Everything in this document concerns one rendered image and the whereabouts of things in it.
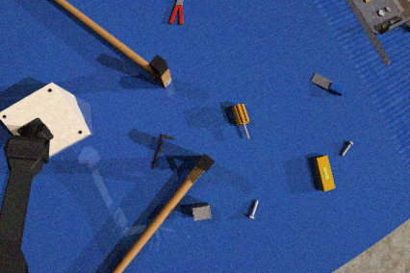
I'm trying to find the long wooden pole with black end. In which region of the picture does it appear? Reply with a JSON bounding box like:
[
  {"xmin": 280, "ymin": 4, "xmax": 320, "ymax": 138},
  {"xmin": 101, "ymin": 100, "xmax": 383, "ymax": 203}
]
[{"xmin": 110, "ymin": 154, "xmax": 215, "ymax": 273}]

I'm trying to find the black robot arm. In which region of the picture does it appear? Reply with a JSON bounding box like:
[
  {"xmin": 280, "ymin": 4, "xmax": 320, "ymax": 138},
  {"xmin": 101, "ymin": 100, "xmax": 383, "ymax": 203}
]
[{"xmin": 0, "ymin": 118, "xmax": 54, "ymax": 273}]

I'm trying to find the orange long-handled scraper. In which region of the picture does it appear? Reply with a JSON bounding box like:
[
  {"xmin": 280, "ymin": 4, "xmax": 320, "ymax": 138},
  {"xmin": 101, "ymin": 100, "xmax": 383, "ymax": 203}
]
[{"xmin": 53, "ymin": 0, "xmax": 171, "ymax": 88}]

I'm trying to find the yellow rectangular block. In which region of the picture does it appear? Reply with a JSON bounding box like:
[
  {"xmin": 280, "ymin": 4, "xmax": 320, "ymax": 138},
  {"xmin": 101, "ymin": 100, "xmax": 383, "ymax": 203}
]
[{"xmin": 314, "ymin": 155, "xmax": 335, "ymax": 191}]

